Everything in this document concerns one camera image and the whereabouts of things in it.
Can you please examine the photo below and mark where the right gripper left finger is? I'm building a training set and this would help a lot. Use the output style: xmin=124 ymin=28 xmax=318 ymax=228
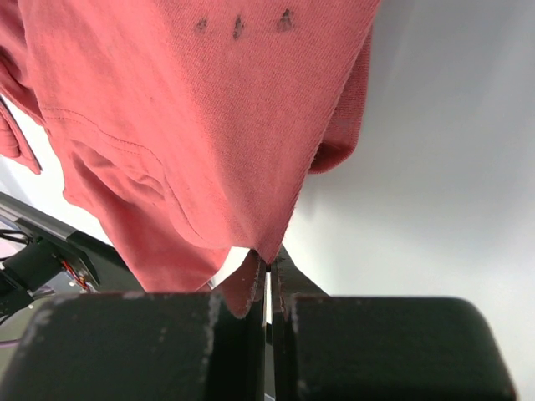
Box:
xmin=1 ymin=255 xmax=266 ymax=400

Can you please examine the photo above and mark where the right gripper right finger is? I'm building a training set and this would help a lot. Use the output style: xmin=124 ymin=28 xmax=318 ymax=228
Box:
xmin=270 ymin=251 xmax=517 ymax=400

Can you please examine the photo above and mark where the pink red t shirt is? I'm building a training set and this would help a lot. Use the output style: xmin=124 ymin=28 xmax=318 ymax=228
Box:
xmin=1 ymin=1 xmax=380 ymax=317

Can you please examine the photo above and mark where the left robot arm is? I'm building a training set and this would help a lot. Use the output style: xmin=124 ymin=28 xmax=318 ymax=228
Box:
xmin=1 ymin=241 xmax=62 ymax=322

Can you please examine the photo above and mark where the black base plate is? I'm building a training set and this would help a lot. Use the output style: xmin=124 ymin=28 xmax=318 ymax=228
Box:
xmin=1 ymin=193 xmax=142 ymax=292

